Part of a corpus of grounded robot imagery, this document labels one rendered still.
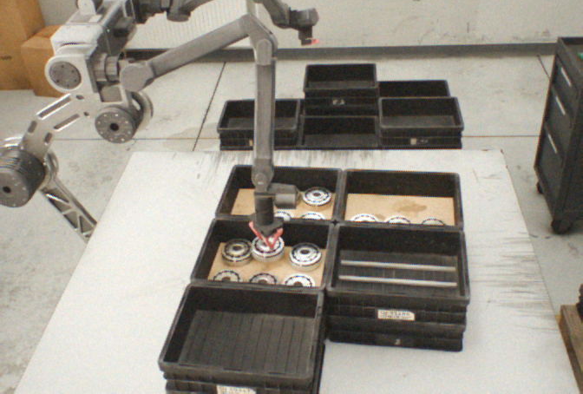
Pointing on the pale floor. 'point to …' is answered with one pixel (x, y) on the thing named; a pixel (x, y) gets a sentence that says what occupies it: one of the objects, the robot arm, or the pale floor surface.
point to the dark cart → (563, 137)
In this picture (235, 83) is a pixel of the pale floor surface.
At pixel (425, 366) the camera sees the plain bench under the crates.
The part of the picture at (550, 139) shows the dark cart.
